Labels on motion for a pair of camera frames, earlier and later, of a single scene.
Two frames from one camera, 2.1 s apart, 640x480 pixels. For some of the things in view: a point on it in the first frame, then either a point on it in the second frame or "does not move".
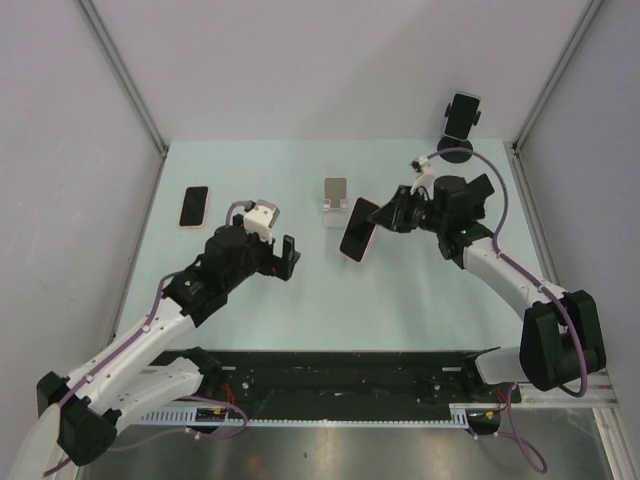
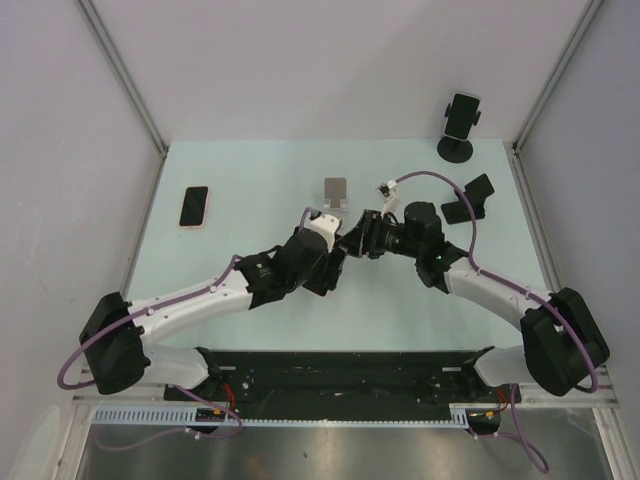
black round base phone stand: (446, 144) does not move
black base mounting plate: (276, 381) does not move
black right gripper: (393, 215) -> (366, 240)
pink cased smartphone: (194, 206) does not move
